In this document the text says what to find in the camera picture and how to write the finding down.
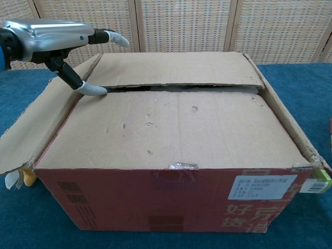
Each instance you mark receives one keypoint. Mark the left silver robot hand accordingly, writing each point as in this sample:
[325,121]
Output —
[52,36]

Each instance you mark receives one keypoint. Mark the red cardboard shipping box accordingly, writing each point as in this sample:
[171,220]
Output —
[155,129]

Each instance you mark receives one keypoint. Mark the green and red snack box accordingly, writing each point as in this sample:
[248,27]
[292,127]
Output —
[319,182]

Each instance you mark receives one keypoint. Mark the woven folding screen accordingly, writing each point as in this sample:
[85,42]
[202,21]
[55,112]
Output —
[181,23]

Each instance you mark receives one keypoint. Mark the yellow plush toy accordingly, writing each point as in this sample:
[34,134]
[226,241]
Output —
[28,179]

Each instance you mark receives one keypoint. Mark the blue table cloth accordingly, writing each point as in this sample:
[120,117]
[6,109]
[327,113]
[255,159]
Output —
[31,220]

